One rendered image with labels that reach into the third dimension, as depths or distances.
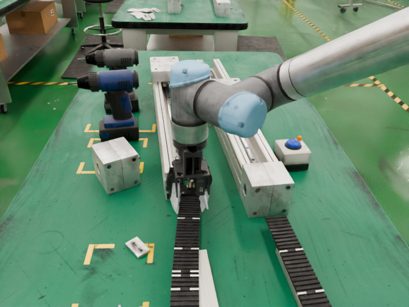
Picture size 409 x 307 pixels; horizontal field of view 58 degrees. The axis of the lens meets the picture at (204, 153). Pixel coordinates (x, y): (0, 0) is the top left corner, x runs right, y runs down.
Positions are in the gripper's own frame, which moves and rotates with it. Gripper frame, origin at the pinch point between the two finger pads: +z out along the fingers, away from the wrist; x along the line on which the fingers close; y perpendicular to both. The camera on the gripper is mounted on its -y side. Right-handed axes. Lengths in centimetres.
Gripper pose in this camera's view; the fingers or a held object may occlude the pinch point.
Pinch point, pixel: (189, 206)
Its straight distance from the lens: 89.5
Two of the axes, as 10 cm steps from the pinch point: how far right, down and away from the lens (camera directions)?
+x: 9.9, -0.7, 1.4
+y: 1.5, 5.3, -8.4
